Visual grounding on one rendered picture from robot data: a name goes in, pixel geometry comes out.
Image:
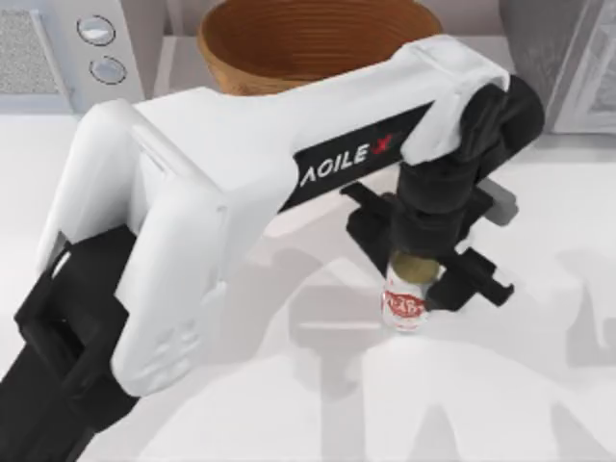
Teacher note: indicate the red and white can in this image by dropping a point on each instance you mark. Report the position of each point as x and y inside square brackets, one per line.
[406, 300]

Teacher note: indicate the pale grey rounded box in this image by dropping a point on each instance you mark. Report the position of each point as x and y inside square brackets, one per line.
[503, 204]

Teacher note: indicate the brown woven basket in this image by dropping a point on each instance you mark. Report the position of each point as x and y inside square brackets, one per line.
[269, 53]

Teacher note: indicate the round grey microwave knob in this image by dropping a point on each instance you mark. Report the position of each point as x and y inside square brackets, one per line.
[108, 69]
[96, 29]

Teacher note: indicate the pale microwave oven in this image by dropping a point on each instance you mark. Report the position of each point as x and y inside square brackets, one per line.
[58, 53]

